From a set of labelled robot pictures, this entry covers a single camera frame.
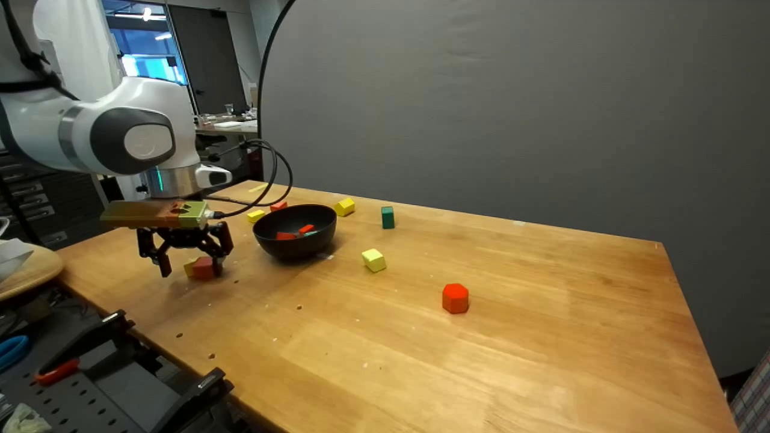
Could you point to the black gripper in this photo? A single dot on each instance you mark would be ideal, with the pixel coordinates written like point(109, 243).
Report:
point(209, 240)

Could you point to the yellow cube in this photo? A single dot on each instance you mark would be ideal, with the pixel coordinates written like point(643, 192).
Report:
point(374, 261)

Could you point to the green block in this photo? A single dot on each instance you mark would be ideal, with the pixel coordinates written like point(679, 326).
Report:
point(387, 217)

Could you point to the orange hexagonal block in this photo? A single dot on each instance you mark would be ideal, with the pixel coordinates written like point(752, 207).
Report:
point(456, 300)

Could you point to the red triangular prism block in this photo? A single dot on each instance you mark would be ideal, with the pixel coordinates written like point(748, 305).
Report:
point(285, 237)

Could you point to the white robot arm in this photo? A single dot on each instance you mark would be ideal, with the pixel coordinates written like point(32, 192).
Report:
point(137, 128)

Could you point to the black bowl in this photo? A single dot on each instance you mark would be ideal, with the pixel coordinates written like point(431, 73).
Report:
point(291, 221)

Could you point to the black drawer cabinet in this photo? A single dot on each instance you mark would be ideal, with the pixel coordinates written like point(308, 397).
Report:
point(46, 207)

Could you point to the round wooden board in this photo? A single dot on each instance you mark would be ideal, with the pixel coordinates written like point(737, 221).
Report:
point(38, 269)

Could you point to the black clamp front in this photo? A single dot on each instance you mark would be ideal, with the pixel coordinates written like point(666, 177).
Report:
point(200, 406)

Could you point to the black pegboard tool tray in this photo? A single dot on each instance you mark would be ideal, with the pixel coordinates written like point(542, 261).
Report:
point(120, 387)

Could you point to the white cloth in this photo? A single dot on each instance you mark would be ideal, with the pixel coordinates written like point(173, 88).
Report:
point(12, 257)

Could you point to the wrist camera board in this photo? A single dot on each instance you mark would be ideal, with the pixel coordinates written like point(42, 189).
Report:
point(157, 215)

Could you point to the red handled clamp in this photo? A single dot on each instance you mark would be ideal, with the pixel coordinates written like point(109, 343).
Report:
point(65, 360)

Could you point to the blue handled scissors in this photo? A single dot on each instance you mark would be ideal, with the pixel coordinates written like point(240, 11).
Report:
point(12, 349)

